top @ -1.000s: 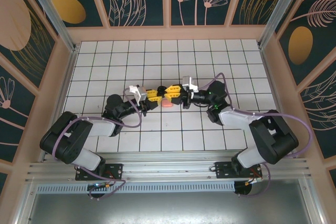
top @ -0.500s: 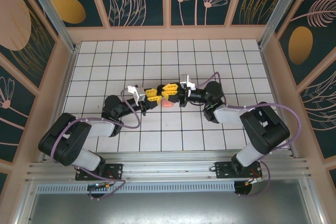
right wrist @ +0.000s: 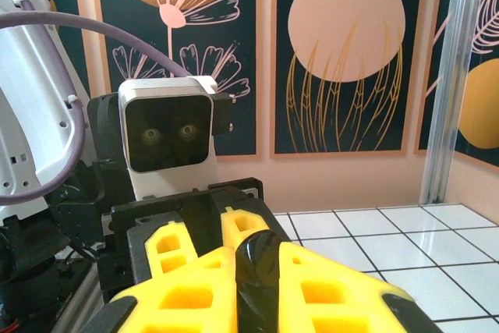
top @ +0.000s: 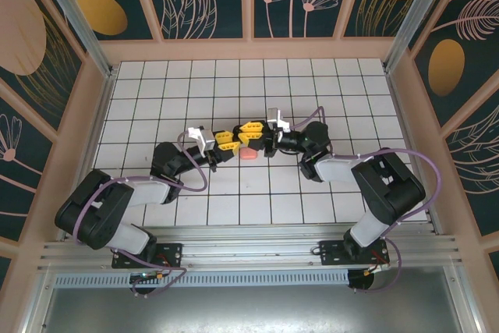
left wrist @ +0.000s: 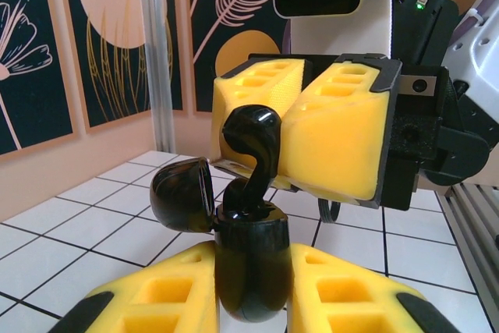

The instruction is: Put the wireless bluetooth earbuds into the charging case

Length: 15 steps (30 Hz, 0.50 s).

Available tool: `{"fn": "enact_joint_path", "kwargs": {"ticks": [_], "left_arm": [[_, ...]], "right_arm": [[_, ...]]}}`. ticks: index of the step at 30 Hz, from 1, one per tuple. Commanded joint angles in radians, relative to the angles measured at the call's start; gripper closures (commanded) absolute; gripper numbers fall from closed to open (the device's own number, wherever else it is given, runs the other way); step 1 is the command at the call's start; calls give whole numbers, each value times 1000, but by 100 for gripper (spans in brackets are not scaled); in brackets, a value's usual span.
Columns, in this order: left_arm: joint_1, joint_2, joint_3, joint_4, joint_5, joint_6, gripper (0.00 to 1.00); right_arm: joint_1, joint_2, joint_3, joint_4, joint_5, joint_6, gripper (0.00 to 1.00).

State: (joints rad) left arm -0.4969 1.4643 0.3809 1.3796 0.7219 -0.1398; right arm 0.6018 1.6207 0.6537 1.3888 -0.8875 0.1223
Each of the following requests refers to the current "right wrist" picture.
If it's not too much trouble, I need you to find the aluminium frame post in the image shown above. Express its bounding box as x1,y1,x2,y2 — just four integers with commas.
419,0,488,205

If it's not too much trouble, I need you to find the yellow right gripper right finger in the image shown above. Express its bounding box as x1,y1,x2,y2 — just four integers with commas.
277,241,445,333

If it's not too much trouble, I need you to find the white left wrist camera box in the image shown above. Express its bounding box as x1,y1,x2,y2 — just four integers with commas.
118,74,237,201

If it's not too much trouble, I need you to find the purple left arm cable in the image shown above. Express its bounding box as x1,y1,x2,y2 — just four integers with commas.
0,0,194,205

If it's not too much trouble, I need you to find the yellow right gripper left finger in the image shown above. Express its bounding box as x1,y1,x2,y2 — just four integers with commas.
81,246,239,333

